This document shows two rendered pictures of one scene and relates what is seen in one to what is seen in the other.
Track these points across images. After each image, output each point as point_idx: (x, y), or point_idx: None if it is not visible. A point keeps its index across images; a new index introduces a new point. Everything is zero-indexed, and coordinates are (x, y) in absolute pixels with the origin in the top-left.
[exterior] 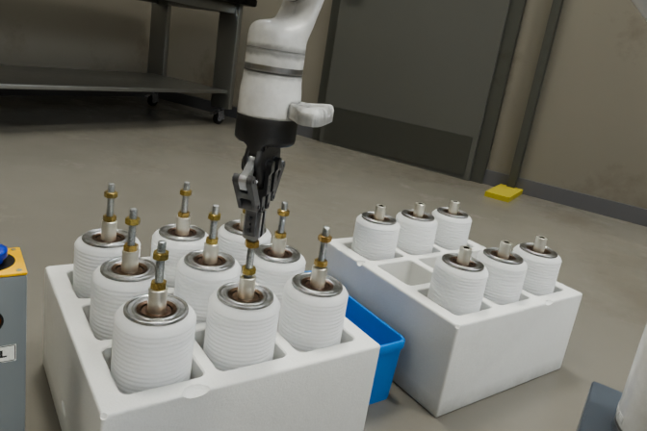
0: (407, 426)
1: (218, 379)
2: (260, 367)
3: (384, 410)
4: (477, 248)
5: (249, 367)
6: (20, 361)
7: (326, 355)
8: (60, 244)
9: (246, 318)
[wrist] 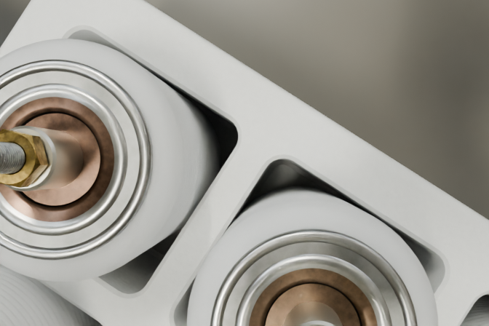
0: None
1: (484, 249)
2: (371, 187)
3: (4, 18)
4: None
5: (392, 208)
6: None
7: (211, 60)
8: None
9: (414, 257)
